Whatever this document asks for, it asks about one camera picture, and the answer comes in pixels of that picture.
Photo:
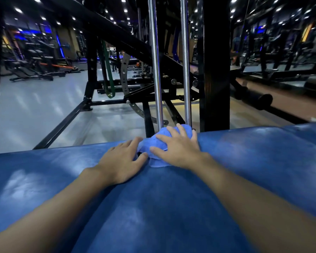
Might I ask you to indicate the person's right hand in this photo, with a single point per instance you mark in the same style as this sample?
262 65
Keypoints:
181 152

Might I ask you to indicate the person's left hand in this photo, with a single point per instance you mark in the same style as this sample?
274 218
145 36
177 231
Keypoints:
121 165

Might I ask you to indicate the blue microfibre cloth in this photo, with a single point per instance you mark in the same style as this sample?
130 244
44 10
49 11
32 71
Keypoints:
147 144

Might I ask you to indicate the blue bench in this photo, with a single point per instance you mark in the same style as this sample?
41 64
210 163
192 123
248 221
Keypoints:
160 213

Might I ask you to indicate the person's right forearm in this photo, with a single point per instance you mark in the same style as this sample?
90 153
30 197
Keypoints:
266 213

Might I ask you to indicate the person's left forearm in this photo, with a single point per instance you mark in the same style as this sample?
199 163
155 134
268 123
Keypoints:
42 218

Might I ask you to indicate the black workout bench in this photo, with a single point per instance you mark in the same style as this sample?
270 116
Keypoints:
235 71

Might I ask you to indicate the black incline bench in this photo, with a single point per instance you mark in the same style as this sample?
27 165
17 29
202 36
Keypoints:
23 72

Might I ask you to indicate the chrome guide rod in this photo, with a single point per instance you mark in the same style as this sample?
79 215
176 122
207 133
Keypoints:
186 63
155 63

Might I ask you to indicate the black roller pad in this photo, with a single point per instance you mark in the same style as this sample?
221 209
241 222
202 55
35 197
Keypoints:
258 101

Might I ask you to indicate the grey perforated adjustment plate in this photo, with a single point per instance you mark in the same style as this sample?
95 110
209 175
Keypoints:
125 71

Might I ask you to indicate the black machine upright column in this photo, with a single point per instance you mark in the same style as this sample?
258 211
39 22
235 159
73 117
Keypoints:
214 63

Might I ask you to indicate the green resistance band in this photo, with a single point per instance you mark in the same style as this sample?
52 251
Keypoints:
109 71

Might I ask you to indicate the black framed wall mirror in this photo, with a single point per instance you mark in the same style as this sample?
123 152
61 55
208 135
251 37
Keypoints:
279 36

